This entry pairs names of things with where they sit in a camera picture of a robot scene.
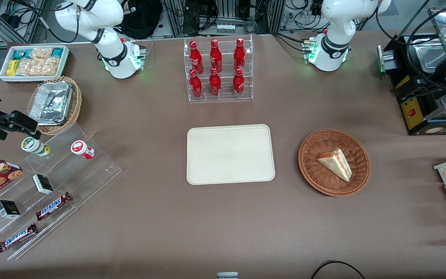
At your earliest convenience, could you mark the clear acrylic stepped display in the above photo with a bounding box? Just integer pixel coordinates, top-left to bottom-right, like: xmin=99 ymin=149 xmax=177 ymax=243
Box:
xmin=0 ymin=123 xmax=122 ymax=261

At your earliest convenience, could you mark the brown wicker basket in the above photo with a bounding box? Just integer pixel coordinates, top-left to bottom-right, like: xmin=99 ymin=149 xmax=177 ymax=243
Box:
xmin=298 ymin=128 xmax=371 ymax=197

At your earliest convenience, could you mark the black bag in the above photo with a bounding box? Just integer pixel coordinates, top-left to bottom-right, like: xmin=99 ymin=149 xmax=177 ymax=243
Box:
xmin=115 ymin=0 xmax=164 ymax=40

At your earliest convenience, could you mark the red cola bottle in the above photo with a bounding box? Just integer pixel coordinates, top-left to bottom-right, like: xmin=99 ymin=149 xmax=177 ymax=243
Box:
xmin=189 ymin=41 xmax=204 ymax=75
xmin=233 ymin=38 xmax=246 ymax=71
xmin=209 ymin=39 xmax=223 ymax=73
xmin=209 ymin=67 xmax=222 ymax=96
xmin=233 ymin=67 xmax=245 ymax=96
xmin=189 ymin=69 xmax=203 ymax=98

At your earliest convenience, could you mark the clear cracker bag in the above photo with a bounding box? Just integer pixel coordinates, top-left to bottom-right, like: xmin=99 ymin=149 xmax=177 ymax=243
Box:
xmin=29 ymin=47 xmax=53 ymax=60
xmin=15 ymin=57 xmax=60 ymax=76

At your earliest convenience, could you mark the snickers chocolate bar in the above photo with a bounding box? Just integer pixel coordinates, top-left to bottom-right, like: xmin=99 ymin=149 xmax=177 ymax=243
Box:
xmin=0 ymin=223 xmax=38 ymax=253
xmin=35 ymin=192 xmax=72 ymax=221

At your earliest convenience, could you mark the small black carton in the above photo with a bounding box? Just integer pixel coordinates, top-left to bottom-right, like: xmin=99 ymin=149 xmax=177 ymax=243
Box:
xmin=33 ymin=174 xmax=55 ymax=195
xmin=0 ymin=200 xmax=21 ymax=219

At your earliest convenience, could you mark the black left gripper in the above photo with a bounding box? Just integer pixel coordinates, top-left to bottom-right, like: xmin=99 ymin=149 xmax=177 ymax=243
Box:
xmin=396 ymin=57 xmax=446 ymax=102

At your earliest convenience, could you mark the beige plastic tray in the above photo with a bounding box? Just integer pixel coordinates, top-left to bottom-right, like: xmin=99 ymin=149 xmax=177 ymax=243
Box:
xmin=186 ymin=124 xmax=276 ymax=186

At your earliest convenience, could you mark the red lid cup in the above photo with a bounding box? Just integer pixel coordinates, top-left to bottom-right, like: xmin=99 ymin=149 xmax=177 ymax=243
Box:
xmin=71 ymin=140 xmax=95 ymax=160

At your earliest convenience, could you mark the black sealing machine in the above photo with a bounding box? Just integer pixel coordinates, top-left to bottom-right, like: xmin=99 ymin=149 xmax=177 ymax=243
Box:
xmin=377 ymin=6 xmax=446 ymax=136

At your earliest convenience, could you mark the white plastic bin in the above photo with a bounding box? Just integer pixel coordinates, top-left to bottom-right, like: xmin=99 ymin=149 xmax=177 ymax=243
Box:
xmin=0 ymin=45 xmax=70 ymax=83

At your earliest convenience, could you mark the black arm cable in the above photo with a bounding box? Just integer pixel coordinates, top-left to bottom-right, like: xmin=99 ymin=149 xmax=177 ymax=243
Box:
xmin=405 ymin=0 xmax=446 ymax=92

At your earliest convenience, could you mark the clear acrylic bottle rack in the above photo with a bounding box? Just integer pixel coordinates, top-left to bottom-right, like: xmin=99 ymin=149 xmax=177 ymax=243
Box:
xmin=184 ymin=34 xmax=254 ymax=102

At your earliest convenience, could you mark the aluminium foil tray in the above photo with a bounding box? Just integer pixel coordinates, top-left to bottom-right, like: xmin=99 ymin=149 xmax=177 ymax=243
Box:
xmin=28 ymin=81 xmax=73 ymax=126

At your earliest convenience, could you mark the green lid cup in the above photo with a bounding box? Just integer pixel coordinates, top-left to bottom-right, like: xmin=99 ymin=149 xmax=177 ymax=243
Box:
xmin=21 ymin=136 xmax=51 ymax=157

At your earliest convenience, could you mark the triangular sandwich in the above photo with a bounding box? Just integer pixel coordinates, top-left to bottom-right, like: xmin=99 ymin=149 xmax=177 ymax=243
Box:
xmin=316 ymin=148 xmax=353 ymax=183

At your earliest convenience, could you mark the light wicker basket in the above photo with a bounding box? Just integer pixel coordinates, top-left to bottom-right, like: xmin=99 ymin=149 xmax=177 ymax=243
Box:
xmin=27 ymin=76 xmax=82 ymax=136

